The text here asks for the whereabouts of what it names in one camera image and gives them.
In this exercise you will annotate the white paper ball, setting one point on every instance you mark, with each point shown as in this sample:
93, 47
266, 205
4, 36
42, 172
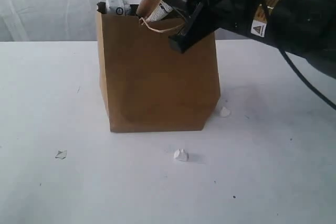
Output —
181, 155
224, 112

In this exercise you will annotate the brown paper shopping bag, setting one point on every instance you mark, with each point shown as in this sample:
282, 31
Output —
148, 87

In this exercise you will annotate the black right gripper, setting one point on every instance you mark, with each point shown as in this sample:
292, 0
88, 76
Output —
206, 16

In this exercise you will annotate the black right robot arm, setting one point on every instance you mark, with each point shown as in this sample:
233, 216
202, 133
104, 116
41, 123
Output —
305, 28

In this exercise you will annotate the small white blue packet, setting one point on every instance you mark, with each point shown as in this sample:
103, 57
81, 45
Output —
118, 7

